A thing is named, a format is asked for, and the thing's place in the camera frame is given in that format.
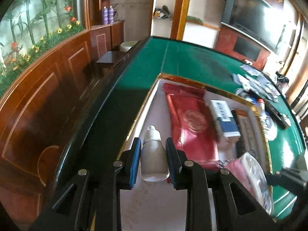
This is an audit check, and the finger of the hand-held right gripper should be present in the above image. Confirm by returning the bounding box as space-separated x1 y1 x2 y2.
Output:
265 168 308 194

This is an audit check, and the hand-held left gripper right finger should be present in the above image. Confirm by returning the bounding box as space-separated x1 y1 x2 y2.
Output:
166 137 275 231

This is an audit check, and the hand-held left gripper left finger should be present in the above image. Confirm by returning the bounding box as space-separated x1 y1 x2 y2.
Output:
28 137 142 231

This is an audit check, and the white dropper bottle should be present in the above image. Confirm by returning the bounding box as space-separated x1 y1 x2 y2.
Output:
140 125 170 183

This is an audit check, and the pink packet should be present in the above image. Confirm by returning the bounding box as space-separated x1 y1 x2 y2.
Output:
224 152 273 216

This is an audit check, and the red foil packet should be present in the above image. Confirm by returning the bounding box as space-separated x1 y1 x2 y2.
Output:
163 82 220 171

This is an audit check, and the white gold-rimmed box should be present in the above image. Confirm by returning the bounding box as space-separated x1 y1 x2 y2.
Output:
91 73 275 231

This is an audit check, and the white bottle with red label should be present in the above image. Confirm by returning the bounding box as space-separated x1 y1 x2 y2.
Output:
256 99 266 116

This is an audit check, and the white and blue carton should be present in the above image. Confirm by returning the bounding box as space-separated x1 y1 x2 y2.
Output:
210 99 241 137

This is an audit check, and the round table control panel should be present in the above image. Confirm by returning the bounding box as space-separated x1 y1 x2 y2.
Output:
237 89 280 141

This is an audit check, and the floral cloth bag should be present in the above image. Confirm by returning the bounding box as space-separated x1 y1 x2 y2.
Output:
275 71 290 89

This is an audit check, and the pile of playing cards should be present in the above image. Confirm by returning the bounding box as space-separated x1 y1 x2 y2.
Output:
232 64 282 103

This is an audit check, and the dark wooden stool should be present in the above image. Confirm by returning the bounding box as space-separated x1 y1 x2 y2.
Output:
95 50 130 65

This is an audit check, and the white bowl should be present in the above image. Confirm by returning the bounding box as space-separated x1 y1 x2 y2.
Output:
120 41 140 53

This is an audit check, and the wooden side cabinet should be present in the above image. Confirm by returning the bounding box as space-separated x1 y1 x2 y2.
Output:
90 20 126 60

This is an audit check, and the red wooden television cabinet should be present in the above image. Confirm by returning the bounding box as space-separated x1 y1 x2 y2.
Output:
215 25 270 70

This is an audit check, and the green flat shelf item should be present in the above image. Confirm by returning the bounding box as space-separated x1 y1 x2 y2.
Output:
186 16 205 24

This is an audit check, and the grey shelf clutter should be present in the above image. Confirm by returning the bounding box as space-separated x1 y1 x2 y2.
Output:
153 5 172 20

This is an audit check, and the flower and bamboo mural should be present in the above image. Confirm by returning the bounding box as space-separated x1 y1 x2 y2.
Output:
0 0 86 97

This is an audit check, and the wall television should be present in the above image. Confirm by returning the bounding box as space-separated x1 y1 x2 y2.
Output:
221 0 293 54

